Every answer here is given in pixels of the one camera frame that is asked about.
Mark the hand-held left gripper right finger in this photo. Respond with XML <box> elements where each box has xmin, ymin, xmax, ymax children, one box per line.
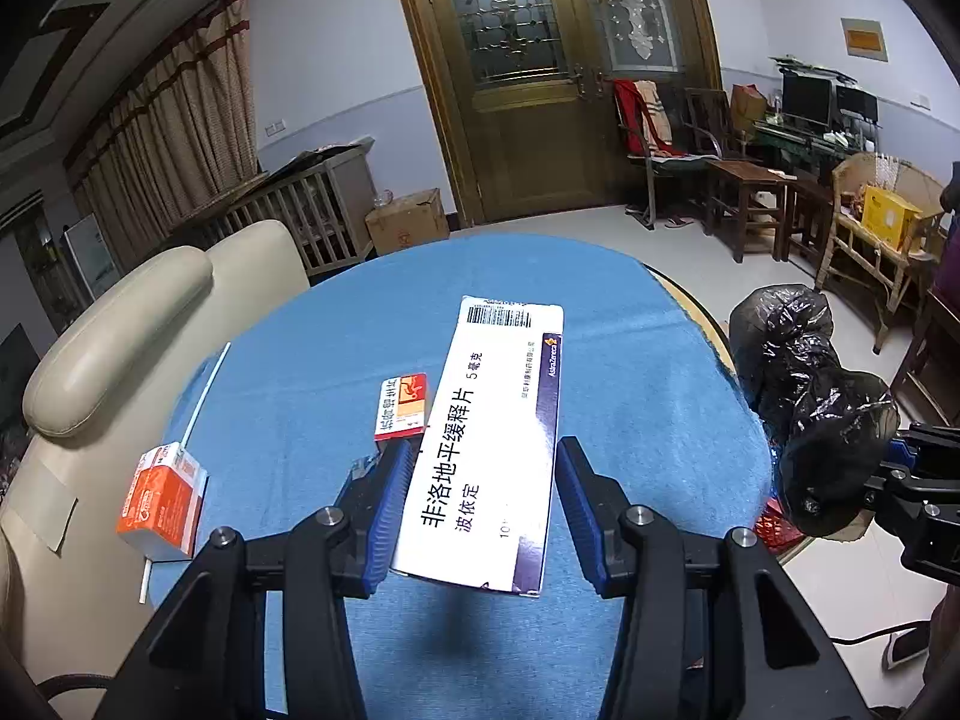
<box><xmin>556</xmin><ymin>436</ymin><xmax>875</xmax><ymax>720</ymax></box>

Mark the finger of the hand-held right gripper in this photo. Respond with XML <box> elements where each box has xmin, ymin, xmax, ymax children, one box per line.
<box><xmin>795</xmin><ymin>480</ymin><xmax>912</xmax><ymax>533</ymax></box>
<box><xmin>874</xmin><ymin>424</ymin><xmax>960</xmax><ymax>492</ymax></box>

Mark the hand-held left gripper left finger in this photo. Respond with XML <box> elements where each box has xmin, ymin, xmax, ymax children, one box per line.
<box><xmin>97</xmin><ymin>439</ymin><xmax>417</xmax><ymax>720</ymax></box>

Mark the small orange white medicine box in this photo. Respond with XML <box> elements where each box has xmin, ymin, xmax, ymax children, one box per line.
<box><xmin>373</xmin><ymin>373</ymin><xmax>428</xmax><ymax>442</ymax></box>

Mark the long white medicine box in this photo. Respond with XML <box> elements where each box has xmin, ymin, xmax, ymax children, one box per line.
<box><xmin>390</xmin><ymin>295</ymin><xmax>565</xmax><ymax>599</ymax></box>

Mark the black plastic bag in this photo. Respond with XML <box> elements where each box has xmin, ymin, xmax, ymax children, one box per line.
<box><xmin>729</xmin><ymin>283</ymin><xmax>901</xmax><ymax>539</ymax></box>

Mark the red plastic basket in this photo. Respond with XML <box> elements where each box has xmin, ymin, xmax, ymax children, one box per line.
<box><xmin>754</xmin><ymin>510</ymin><xmax>807</xmax><ymax>552</ymax></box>

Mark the white and black shoe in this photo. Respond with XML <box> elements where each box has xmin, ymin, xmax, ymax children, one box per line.
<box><xmin>883</xmin><ymin>626</ymin><xmax>935</xmax><ymax>672</ymax></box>

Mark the tall dark wooden stool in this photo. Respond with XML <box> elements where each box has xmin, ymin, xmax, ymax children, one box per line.
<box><xmin>892</xmin><ymin>289</ymin><xmax>960</xmax><ymax>428</ymax></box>

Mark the blue tablecloth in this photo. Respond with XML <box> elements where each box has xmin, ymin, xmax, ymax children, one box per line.
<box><xmin>146</xmin><ymin>234</ymin><xmax>777</xmax><ymax>720</ymax></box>

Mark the purple bag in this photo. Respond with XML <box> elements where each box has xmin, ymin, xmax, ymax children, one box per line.
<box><xmin>930</xmin><ymin>214</ymin><xmax>960</xmax><ymax>293</ymax></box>

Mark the white plastic stick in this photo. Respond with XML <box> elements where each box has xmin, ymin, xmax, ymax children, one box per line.
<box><xmin>139</xmin><ymin>343</ymin><xmax>232</xmax><ymax>605</ymax></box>

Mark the orange and white tissue box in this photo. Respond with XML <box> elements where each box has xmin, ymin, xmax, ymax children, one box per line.
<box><xmin>116</xmin><ymin>444</ymin><xmax>209</xmax><ymax>560</ymax></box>

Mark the yellow box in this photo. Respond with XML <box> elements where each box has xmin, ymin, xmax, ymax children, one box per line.
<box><xmin>861</xmin><ymin>185</ymin><xmax>923</xmax><ymax>250</ymax></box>

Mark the wicker chair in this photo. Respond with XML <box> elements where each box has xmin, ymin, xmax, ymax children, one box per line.
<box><xmin>814</xmin><ymin>152</ymin><xmax>950</xmax><ymax>353</ymax></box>

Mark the wooden crib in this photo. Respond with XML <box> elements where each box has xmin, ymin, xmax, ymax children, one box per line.
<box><xmin>169</xmin><ymin>142</ymin><xmax>376</xmax><ymax>282</ymax></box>

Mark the green glass desk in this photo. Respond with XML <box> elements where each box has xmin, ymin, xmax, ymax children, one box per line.
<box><xmin>754</xmin><ymin>120</ymin><xmax>878</xmax><ymax>181</ymax></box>

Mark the cream leather sofa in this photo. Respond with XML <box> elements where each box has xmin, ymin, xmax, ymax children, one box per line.
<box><xmin>0</xmin><ymin>220</ymin><xmax>312</xmax><ymax>698</ymax></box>

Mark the computer monitor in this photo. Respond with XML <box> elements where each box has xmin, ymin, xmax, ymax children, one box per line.
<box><xmin>781</xmin><ymin>73</ymin><xmax>833</xmax><ymax>128</ymax></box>
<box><xmin>835</xmin><ymin>85</ymin><xmax>880</xmax><ymax>125</ymax></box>

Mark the wooden double door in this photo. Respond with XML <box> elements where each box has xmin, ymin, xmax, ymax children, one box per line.
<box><xmin>385</xmin><ymin>0</ymin><xmax>722</xmax><ymax>227</ymax></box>

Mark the brown cardboard box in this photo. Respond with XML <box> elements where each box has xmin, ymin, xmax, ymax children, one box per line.
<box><xmin>729</xmin><ymin>84</ymin><xmax>770</xmax><ymax>137</ymax></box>

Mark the white standing appliance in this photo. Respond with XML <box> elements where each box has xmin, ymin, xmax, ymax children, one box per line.
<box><xmin>64</xmin><ymin>214</ymin><xmax>121</xmax><ymax>301</ymax></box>

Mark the dark wooden armchair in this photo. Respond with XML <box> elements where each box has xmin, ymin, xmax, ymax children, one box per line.
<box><xmin>684</xmin><ymin>88</ymin><xmax>743</xmax><ymax>160</ymax></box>

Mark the red striped blanket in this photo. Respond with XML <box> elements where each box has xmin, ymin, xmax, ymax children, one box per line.
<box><xmin>613</xmin><ymin>77</ymin><xmax>698</xmax><ymax>158</ymax></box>

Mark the black television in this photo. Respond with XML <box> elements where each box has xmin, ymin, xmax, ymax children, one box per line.
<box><xmin>0</xmin><ymin>324</ymin><xmax>38</xmax><ymax>398</ymax></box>

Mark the beige striped curtain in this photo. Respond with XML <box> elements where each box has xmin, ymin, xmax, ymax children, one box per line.
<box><xmin>64</xmin><ymin>0</ymin><xmax>260</xmax><ymax>241</ymax></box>

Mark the dark display cabinet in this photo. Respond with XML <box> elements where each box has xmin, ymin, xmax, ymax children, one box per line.
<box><xmin>15</xmin><ymin>206</ymin><xmax>76</xmax><ymax>331</ymax></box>

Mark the black cable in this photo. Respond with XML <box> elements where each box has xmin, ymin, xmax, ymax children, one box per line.
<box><xmin>829</xmin><ymin>619</ymin><xmax>931</xmax><ymax>646</ymax></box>

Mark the metal frame chair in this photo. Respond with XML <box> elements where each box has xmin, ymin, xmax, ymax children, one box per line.
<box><xmin>613</xmin><ymin>77</ymin><xmax>721</xmax><ymax>230</ymax></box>

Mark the orange wall notice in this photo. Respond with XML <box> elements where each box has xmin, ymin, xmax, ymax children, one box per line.
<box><xmin>840</xmin><ymin>17</ymin><xmax>890</xmax><ymax>62</ymax></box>

